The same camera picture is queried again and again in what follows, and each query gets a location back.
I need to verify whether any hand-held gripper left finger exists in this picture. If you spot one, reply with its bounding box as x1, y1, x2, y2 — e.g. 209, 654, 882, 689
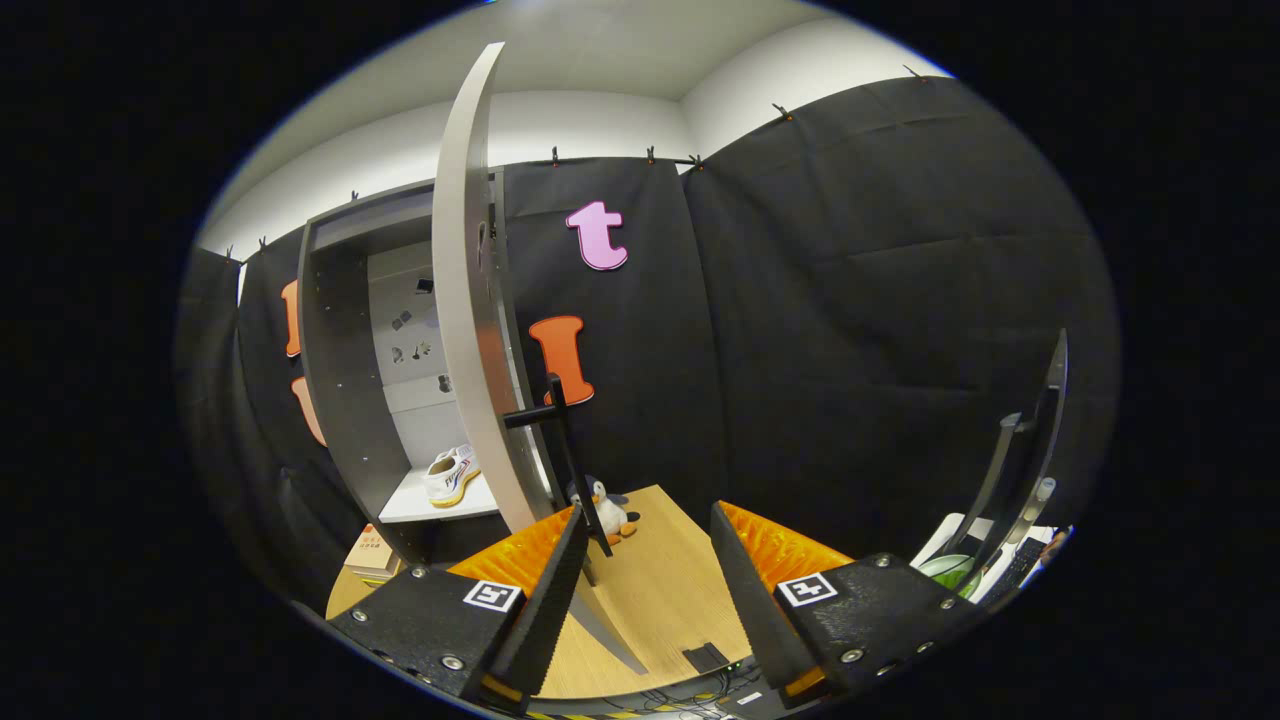
328, 503, 591, 713

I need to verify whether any grey shoe cabinet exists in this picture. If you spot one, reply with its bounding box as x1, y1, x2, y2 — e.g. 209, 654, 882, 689
297, 170, 561, 566

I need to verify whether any white shoe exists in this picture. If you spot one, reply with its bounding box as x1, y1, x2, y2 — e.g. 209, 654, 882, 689
422, 445, 483, 509

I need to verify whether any penguin plush toy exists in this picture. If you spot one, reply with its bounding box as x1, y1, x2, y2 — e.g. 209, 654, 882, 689
570, 478, 641, 546

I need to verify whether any green bowl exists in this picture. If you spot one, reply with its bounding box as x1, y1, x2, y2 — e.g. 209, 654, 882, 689
918, 553, 986, 599

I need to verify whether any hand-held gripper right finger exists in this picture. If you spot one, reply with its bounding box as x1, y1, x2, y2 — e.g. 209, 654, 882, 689
710, 500, 991, 709

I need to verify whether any beige orange book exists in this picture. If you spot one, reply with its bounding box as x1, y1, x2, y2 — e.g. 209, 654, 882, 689
343, 525, 406, 586

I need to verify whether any black backdrop cloth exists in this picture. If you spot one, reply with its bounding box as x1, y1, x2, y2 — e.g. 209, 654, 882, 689
178, 75, 1121, 601

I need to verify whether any black door handle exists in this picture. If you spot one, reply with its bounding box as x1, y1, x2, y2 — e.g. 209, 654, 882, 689
503, 373, 614, 558

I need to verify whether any tangle of black cables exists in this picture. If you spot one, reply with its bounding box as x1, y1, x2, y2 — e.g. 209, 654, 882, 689
560, 670, 791, 720

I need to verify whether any beige shoe cabinet door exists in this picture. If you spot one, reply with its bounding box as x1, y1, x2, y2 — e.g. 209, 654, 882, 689
432, 42, 561, 536

